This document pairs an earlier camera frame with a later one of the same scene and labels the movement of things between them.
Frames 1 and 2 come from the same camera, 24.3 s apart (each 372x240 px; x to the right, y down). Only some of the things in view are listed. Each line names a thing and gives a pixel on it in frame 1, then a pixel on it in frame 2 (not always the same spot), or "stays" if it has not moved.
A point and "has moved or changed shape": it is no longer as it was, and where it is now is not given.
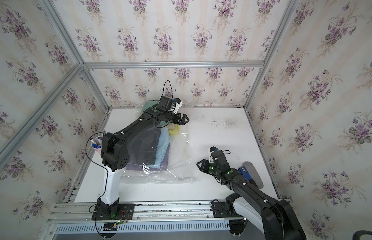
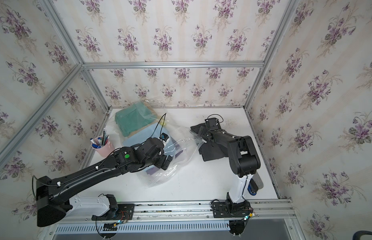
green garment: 149,104 -> 130,119
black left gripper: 176,118 -> 161,163
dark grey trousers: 144,150 has moved or changed shape
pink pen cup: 96,143 stays
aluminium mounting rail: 199,212 stays
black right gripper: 204,164 -> 203,131
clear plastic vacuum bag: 161,155 has moved or changed shape
